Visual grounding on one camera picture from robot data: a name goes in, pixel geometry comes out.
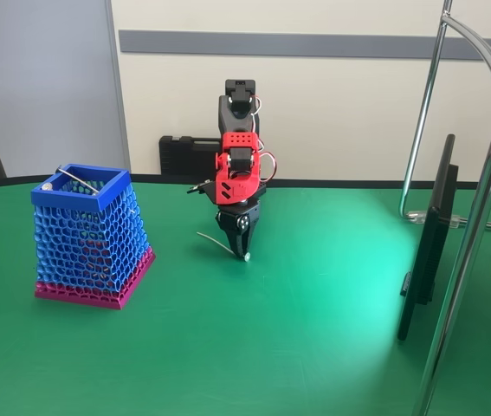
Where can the black clamp with teal knob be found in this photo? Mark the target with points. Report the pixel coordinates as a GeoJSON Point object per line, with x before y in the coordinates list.
{"type": "Point", "coordinates": [263, 187]}

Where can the chrome tube stand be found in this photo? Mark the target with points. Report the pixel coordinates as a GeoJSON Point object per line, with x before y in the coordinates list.
{"type": "Point", "coordinates": [470, 242]}

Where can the green cloth with black edge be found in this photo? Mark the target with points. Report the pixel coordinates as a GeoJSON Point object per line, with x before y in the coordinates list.
{"type": "Point", "coordinates": [228, 329]}

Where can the black LED light panel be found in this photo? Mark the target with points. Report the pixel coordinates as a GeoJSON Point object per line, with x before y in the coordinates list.
{"type": "Point", "coordinates": [431, 242]}

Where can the blue and magenta mesh basket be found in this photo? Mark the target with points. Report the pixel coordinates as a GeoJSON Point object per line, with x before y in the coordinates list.
{"type": "Point", "coordinates": [89, 242]}

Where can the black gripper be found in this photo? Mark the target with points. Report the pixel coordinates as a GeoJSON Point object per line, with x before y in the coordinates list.
{"type": "Point", "coordinates": [233, 222]}

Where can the grey wall rail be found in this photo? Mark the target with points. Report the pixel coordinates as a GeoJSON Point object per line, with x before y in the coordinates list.
{"type": "Point", "coordinates": [314, 44]}

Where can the clear plastic clip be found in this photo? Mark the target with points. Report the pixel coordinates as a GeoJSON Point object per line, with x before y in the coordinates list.
{"type": "Point", "coordinates": [455, 222]}

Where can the grey door panel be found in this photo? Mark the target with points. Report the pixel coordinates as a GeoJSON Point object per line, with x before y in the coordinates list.
{"type": "Point", "coordinates": [46, 65]}

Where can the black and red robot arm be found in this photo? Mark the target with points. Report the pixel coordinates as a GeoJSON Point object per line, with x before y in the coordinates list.
{"type": "Point", "coordinates": [236, 141]}

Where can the black plastic case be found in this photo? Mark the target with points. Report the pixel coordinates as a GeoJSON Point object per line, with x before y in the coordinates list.
{"type": "Point", "coordinates": [180, 154]}

